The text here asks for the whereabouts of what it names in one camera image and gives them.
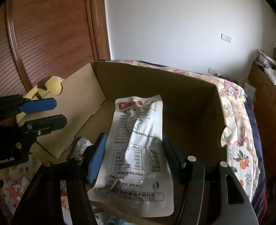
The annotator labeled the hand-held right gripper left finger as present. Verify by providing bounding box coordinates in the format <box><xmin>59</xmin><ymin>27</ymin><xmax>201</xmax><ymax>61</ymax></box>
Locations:
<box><xmin>12</xmin><ymin>132</ymin><xmax>109</xmax><ymax>225</ymax></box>

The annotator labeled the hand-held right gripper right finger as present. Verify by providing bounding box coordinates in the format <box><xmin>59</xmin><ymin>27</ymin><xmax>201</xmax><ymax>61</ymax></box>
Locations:
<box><xmin>161</xmin><ymin>133</ymin><xmax>259</xmax><ymax>225</ymax></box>

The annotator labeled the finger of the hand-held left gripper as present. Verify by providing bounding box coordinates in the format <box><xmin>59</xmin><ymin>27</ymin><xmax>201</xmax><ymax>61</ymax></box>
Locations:
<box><xmin>0</xmin><ymin>94</ymin><xmax>57</xmax><ymax>125</ymax></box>
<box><xmin>18</xmin><ymin>114</ymin><xmax>67</xmax><ymax>137</ymax></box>

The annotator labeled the white snack packet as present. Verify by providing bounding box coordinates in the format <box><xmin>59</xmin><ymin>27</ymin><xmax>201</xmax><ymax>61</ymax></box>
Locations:
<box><xmin>87</xmin><ymin>94</ymin><xmax>175</xmax><ymax>217</ymax></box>

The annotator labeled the brown cardboard box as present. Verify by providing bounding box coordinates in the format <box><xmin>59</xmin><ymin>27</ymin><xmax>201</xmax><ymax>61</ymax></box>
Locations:
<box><xmin>17</xmin><ymin>61</ymin><xmax>228</xmax><ymax>225</ymax></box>

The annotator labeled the crumpled clear wrapper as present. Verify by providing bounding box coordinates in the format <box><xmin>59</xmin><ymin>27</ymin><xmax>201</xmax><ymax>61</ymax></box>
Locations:
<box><xmin>66</xmin><ymin>138</ymin><xmax>94</xmax><ymax>161</ymax></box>

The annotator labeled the yellow plush toy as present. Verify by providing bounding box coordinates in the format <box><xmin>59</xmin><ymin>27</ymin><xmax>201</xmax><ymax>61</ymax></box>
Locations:
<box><xmin>16</xmin><ymin>76</ymin><xmax>64</xmax><ymax>125</ymax></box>

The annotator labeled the wooden slatted wardrobe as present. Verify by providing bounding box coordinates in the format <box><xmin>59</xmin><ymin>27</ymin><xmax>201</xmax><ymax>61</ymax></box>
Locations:
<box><xmin>0</xmin><ymin>0</ymin><xmax>112</xmax><ymax>99</ymax></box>

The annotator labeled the dark blue bed sheet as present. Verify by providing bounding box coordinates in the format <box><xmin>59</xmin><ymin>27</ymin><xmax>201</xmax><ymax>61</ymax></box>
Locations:
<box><xmin>243</xmin><ymin>91</ymin><xmax>270</xmax><ymax>225</ymax></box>

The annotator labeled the white paper sheet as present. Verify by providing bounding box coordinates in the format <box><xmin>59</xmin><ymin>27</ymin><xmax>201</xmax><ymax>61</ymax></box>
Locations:
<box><xmin>244</xmin><ymin>82</ymin><xmax>257</xmax><ymax>101</ymax></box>

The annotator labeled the wooden dresser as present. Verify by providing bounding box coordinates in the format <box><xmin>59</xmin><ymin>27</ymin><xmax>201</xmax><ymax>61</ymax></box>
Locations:
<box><xmin>247</xmin><ymin>62</ymin><xmax>276</xmax><ymax>181</ymax></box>

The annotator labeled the pile of clutter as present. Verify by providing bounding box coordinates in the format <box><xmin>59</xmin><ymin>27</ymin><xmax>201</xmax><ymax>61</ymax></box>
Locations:
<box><xmin>254</xmin><ymin>49</ymin><xmax>276</xmax><ymax>96</ymax></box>

